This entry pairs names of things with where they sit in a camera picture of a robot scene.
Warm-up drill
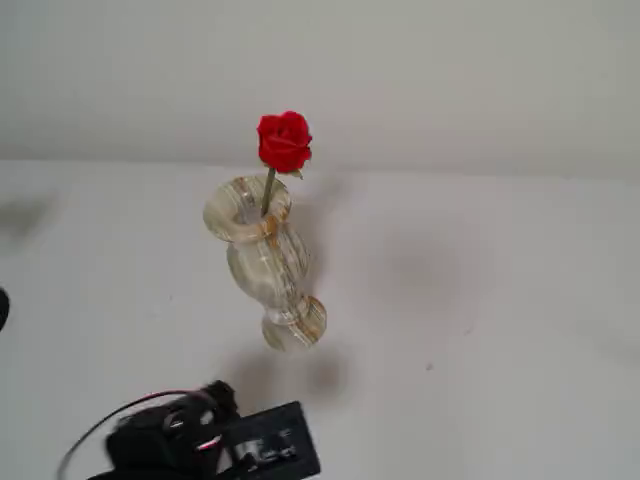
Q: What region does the green onyx stone vase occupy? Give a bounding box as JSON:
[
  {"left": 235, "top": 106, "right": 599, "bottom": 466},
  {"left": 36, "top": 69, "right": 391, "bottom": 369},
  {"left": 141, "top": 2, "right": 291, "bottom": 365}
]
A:
[{"left": 202, "top": 173, "right": 329, "bottom": 354}]

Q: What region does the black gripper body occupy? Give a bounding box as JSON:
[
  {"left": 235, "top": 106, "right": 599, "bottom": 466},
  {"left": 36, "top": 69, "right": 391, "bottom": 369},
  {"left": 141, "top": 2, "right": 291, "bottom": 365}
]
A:
[{"left": 227, "top": 399, "right": 323, "bottom": 477}]

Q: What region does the gray looped cable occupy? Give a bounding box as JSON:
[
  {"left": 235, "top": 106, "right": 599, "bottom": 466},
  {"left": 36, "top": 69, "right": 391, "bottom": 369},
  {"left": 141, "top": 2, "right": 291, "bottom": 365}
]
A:
[{"left": 56, "top": 391, "right": 204, "bottom": 477}]

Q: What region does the red rose with green stem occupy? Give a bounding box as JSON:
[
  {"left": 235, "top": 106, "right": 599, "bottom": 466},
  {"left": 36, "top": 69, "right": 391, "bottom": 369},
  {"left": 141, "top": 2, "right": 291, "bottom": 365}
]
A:
[{"left": 256, "top": 110, "right": 314, "bottom": 218}]

